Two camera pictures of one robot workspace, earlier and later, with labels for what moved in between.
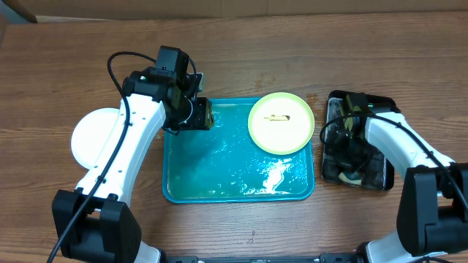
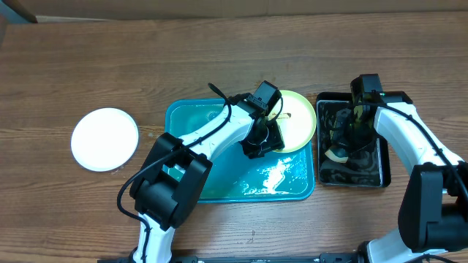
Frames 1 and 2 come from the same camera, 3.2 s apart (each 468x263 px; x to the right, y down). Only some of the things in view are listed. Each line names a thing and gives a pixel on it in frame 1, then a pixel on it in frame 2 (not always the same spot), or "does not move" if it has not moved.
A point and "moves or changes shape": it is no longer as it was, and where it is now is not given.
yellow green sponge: (355, 183) moves or changes shape
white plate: (91, 136) does not move
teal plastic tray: (224, 164) does not move
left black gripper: (202, 120) -> (274, 140)
